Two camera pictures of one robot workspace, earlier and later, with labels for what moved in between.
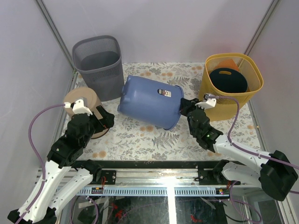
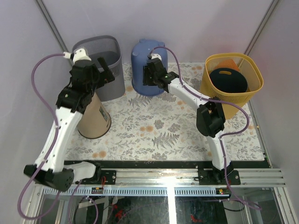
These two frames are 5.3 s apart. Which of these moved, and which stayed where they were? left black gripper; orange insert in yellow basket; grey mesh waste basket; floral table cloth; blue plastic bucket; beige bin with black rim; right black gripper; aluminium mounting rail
Moved: right black gripper; left black gripper; blue plastic bucket
Stayed: aluminium mounting rail; grey mesh waste basket; beige bin with black rim; floral table cloth; orange insert in yellow basket
